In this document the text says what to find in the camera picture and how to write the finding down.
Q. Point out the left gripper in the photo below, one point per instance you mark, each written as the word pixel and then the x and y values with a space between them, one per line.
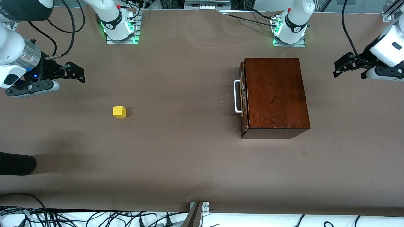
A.
pixel 364 58

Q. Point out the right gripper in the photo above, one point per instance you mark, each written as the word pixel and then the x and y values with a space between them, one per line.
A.
pixel 47 70

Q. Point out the yellow cube block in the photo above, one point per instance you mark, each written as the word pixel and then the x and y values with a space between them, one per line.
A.
pixel 119 112

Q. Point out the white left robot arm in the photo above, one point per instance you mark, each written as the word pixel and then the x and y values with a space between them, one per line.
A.
pixel 296 19

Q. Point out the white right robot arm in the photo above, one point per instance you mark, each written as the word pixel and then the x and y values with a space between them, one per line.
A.
pixel 12 44

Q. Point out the dark brown wooden cabinet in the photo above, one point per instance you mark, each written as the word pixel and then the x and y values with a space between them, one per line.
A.
pixel 276 94

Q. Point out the black rounded cylinder object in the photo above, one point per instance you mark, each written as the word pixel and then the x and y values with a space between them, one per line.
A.
pixel 15 164

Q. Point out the dark metal bar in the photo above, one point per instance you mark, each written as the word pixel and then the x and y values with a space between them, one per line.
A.
pixel 193 217

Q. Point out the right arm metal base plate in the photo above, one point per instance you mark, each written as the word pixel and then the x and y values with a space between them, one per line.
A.
pixel 121 41

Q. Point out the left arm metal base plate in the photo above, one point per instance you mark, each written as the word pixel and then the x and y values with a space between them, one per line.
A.
pixel 288 44

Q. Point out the metal rail with sockets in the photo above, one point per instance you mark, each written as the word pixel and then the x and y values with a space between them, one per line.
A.
pixel 205 4

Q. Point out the metal corner bracket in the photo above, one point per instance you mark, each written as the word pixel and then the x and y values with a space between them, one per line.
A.
pixel 205 205

